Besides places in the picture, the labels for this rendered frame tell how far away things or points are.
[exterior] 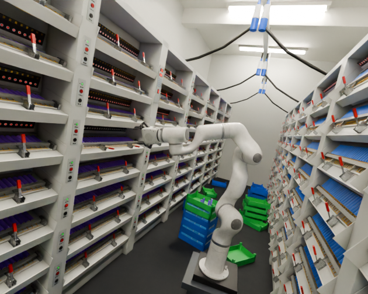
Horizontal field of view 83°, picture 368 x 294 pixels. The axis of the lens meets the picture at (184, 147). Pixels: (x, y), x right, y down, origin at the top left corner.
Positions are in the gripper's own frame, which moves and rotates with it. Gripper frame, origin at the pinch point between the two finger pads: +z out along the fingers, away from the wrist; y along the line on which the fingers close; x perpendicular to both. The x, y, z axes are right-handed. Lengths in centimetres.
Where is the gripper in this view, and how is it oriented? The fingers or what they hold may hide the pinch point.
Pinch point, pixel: (137, 135)
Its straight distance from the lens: 126.0
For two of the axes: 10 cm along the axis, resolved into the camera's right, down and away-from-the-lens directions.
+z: -9.3, -0.1, 3.6
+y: 1.5, 9.1, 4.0
